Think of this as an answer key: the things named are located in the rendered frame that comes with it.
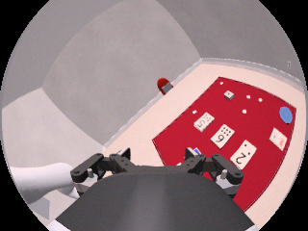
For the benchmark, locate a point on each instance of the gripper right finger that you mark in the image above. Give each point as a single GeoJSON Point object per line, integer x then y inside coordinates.
{"type": "Point", "coordinates": [226, 166]}

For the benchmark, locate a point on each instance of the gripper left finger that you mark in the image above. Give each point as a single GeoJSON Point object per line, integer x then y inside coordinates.
{"type": "Point", "coordinates": [89, 165]}

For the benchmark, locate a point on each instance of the blue-backed plywood card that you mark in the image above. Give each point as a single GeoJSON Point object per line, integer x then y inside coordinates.
{"type": "Point", "coordinates": [196, 150]}

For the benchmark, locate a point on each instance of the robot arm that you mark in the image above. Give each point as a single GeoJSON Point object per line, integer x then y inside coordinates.
{"type": "Point", "coordinates": [41, 181]}

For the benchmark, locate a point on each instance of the white card pile two pips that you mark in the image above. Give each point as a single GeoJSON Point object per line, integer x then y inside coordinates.
{"type": "Point", "coordinates": [243, 154]}

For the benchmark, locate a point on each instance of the white card pile six pips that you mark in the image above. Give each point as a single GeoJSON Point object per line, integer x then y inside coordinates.
{"type": "Point", "coordinates": [222, 136]}

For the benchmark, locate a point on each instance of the white card pile five pips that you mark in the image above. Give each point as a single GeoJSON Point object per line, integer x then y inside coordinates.
{"type": "Point", "coordinates": [204, 122]}

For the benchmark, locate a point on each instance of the pale wide rule card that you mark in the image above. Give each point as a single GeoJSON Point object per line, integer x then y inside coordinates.
{"type": "Point", "coordinates": [278, 139]}

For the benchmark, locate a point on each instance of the red felt mat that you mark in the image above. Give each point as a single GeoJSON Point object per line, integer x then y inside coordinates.
{"type": "Point", "coordinates": [263, 179]}

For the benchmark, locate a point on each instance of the pale beige stone table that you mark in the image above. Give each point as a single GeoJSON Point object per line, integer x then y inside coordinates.
{"type": "Point", "coordinates": [144, 128]}

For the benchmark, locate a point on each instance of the grey block with peg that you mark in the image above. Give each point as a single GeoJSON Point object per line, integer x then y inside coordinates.
{"type": "Point", "coordinates": [228, 95]}

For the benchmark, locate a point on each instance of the blue flat disc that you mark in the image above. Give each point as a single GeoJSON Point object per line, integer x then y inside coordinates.
{"type": "Point", "coordinates": [285, 115]}

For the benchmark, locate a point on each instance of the red rounded object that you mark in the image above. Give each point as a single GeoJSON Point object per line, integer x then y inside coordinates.
{"type": "Point", "coordinates": [162, 82]}

